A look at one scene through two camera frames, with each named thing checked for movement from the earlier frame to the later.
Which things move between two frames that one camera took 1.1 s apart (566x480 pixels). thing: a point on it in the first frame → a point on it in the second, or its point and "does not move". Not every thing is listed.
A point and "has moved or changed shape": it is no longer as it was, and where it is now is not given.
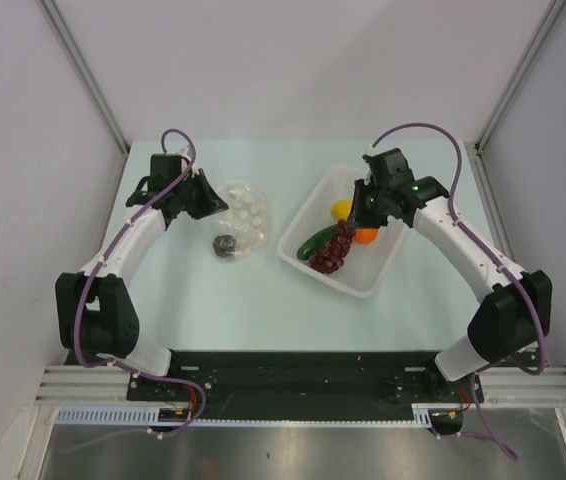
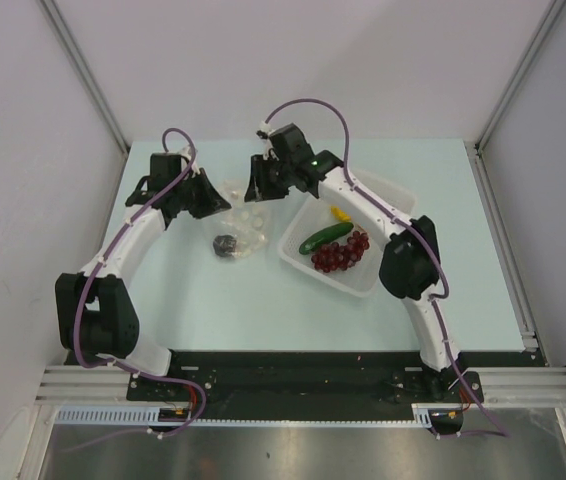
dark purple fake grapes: x=330 y=256 has moved or changed shape
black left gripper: x=211 y=203 does not move
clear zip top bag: x=248 y=218 does not move
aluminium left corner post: x=82 y=66 does not move
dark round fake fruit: x=224 y=245 does not move
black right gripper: x=358 y=217 → x=260 y=189
